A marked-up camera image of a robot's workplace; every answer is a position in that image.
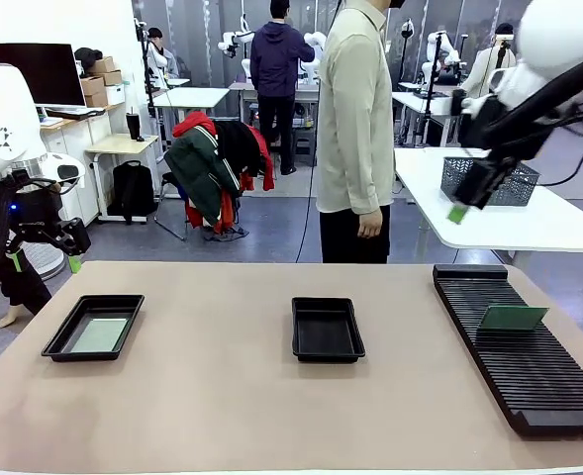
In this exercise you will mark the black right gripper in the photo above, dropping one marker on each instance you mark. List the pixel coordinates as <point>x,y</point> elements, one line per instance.
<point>484,180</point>

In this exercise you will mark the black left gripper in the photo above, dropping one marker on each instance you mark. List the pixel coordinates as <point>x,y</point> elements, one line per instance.
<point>33,213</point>

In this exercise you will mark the black ESD tray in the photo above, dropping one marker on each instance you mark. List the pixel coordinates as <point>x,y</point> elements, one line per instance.
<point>108,309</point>
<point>328,331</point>

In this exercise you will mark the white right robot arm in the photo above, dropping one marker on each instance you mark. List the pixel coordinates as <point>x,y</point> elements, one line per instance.
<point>553,29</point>

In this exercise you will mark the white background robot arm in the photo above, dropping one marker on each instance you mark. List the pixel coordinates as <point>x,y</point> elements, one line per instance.
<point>236,42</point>
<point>439,44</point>
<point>316,49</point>

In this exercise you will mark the person's right hand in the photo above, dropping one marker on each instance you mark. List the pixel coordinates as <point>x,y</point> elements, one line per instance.
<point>370,225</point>

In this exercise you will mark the white air purifier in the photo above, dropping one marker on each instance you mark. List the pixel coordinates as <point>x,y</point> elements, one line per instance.
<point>43,262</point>

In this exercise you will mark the mannequin with brown apron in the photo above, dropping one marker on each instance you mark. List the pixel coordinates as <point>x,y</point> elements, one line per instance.
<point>24,292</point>

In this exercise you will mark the grey mesh basket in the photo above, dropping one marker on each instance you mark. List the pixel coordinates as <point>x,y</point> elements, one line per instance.
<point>514,190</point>

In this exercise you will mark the white height-adjustable table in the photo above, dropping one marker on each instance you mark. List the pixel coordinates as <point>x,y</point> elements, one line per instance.
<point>518,222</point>

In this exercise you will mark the white cabinet desk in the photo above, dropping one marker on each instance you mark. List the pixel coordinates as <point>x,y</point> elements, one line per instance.
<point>95,163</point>

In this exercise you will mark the black backpack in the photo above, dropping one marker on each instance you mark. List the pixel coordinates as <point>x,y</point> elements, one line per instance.
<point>132,190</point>

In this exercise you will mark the white background desk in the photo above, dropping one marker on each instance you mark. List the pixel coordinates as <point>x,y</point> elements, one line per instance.
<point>419,101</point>

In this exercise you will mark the small wooden side table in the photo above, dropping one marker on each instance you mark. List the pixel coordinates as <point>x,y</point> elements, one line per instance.
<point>123,143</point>

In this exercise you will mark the dark flat laptop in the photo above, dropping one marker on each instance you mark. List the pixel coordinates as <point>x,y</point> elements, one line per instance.
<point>73,113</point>

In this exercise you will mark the metal folding chair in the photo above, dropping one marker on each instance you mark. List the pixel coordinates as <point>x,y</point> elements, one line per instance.
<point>168,178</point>

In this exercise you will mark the person in beige shirt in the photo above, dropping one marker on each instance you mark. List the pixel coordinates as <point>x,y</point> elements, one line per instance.
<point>350,123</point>

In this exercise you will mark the person in cream jacket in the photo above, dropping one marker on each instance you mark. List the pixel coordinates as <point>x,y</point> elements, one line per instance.
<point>479,69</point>

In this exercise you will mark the black tumbler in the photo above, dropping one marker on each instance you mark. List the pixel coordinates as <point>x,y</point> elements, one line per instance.
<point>133,126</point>

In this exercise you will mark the white storage box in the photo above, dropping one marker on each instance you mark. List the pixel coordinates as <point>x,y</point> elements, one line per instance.
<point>115,95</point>

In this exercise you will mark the brown cardboard box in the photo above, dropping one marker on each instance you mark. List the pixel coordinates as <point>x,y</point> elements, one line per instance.
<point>92,85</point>
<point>103,65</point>
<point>112,78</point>

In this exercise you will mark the dark green jacket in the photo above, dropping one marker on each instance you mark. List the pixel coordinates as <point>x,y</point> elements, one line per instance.
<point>197,168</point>

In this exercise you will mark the grey stool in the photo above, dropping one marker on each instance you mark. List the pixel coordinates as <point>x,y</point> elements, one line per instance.
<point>303,136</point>

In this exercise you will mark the black slotted board rack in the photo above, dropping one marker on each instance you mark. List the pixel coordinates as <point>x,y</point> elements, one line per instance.
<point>528,376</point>

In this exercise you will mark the black bag on boxes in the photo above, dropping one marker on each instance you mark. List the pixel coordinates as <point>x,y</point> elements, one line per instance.
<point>88,57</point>

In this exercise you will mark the red jacket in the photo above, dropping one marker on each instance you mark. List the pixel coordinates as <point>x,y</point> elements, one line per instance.
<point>197,119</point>

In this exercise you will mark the white background table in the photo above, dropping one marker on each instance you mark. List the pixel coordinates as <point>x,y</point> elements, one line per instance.
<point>187,97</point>

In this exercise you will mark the black jacket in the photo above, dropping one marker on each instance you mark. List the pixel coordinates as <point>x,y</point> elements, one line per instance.
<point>236,143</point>

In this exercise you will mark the seated person with cap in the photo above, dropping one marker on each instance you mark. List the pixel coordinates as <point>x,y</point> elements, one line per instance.
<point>161,54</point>

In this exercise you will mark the person in navy hoodie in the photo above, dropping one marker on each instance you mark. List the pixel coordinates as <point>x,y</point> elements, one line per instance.
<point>276,64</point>

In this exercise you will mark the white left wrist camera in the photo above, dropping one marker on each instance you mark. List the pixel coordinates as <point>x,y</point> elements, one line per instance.
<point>66,170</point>

